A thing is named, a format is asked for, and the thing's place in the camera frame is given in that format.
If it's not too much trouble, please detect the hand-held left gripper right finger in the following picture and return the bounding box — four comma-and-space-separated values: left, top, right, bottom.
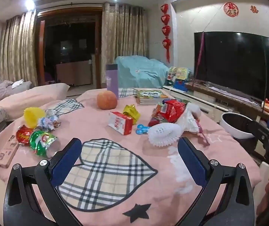
177, 137, 256, 226

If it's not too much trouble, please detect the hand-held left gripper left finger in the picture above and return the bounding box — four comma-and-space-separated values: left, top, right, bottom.
4, 138, 95, 226

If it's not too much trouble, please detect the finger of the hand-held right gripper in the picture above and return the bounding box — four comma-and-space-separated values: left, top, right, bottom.
249, 120, 269, 146

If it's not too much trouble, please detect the white rim trash bin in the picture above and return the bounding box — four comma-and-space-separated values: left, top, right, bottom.
220, 112, 267, 160

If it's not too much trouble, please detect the blue cheese stick wrapper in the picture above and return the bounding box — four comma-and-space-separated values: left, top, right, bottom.
136, 124, 150, 135

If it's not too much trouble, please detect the green red foil bag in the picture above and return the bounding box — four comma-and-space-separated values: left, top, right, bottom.
29, 130, 61, 158

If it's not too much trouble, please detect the pink plastic stick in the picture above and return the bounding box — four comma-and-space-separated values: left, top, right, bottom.
196, 120, 210, 146

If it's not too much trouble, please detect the white foam fruit net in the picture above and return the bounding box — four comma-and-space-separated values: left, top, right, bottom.
147, 123, 182, 147

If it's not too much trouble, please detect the crumpled white blue wrapper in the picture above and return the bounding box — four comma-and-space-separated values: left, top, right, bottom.
37, 115, 61, 131

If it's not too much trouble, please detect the red foil wrapper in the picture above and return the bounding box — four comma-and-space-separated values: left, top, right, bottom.
16, 125, 35, 145

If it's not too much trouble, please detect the yellow plastic cup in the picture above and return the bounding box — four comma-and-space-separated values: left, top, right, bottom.
23, 107, 46, 129

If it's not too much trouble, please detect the red snack bag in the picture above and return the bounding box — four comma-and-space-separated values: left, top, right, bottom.
157, 99, 187, 123

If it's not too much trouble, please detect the pink game controller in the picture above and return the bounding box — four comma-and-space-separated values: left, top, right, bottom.
0, 135, 19, 169

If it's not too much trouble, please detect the white television cabinet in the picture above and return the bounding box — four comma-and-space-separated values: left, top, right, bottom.
163, 81, 269, 128

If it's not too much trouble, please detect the red white milk carton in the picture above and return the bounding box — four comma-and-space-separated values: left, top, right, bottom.
108, 111, 134, 136

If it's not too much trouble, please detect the black television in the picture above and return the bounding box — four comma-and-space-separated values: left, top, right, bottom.
194, 31, 269, 104

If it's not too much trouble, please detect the apple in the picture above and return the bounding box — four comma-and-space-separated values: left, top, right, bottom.
97, 91, 118, 110

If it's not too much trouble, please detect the pink sofa cushion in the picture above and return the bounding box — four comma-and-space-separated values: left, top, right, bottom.
0, 83, 70, 120

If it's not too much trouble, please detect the yellow foil wrapper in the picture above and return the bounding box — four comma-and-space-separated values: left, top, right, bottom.
123, 104, 141, 124

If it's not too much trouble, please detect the green cover picture book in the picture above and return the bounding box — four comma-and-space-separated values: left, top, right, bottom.
136, 89, 170, 99

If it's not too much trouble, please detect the toy cash register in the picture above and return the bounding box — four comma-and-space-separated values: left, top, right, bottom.
167, 66, 193, 92

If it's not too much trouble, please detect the beige box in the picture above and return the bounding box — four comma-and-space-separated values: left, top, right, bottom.
56, 61, 92, 86

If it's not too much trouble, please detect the purple bottle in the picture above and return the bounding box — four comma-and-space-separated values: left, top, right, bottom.
105, 63, 119, 99

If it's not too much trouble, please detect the grey striped pillow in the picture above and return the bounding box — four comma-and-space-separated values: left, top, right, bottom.
0, 80, 32, 107

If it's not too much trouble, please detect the blue covered armchair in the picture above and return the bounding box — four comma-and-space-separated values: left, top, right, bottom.
114, 56, 170, 89

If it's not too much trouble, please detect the beige curtain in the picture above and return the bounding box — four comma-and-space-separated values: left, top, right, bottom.
102, 3, 149, 89
0, 9, 39, 85

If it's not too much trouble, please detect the red hanging knot decoration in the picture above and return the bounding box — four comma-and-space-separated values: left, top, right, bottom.
160, 3, 173, 63

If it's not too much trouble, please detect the pink strap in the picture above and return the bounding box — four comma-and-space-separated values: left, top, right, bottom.
196, 32, 206, 82

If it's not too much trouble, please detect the wooden door frame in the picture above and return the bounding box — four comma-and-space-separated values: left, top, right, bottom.
36, 7, 102, 87

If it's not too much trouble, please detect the round red wall sticker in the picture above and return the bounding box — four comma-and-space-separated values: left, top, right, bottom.
223, 2, 239, 17

